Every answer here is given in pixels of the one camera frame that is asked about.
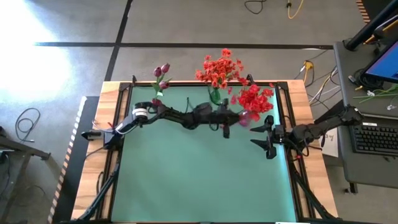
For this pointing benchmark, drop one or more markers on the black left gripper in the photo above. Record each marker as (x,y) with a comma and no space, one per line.
(225,118)

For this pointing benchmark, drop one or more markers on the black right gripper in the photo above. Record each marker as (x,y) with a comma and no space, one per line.
(280,135)

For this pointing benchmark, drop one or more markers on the purple glass vase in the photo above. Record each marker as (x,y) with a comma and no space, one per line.
(247,120)

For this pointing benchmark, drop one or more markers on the dark red tulip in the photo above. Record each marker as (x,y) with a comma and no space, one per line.
(157,71)

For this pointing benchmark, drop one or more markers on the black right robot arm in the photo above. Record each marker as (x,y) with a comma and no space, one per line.
(326,124)

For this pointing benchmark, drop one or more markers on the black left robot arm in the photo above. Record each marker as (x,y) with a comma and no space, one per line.
(177,115)

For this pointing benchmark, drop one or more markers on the green glass vase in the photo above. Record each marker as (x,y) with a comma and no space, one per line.
(215,96)

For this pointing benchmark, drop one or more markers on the red glass vase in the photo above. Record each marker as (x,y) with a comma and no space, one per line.
(156,101)

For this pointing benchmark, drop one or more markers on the white paper sheet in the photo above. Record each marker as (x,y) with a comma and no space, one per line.
(331,149)

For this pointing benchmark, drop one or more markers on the green table mat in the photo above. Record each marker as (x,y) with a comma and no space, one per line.
(202,186)

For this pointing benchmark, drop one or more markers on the grey monitor desk top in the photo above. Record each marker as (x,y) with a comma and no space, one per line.
(351,90)

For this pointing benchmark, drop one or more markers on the grey keyboard tray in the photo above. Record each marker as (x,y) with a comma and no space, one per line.
(367,171)

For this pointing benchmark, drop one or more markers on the black keyboard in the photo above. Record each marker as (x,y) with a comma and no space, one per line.
(379,141)

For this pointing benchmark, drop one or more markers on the spare green flower stems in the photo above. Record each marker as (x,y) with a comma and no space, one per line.
(373,96)

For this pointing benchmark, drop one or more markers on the computer monitor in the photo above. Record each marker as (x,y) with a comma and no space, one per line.
(387,65)

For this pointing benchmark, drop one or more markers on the black monitor pole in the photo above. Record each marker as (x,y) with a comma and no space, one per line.
(367,31)

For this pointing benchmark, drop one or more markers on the striped hazard tape strip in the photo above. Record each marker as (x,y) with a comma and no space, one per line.
(362,9)

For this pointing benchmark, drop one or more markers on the black floor mat striped edge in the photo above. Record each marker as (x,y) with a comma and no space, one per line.
(74,186)

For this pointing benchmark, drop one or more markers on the black metal stand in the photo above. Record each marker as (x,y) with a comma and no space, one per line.
(25,149)

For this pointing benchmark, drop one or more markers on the black aluminium table frame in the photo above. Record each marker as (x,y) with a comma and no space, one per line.
(186,83)

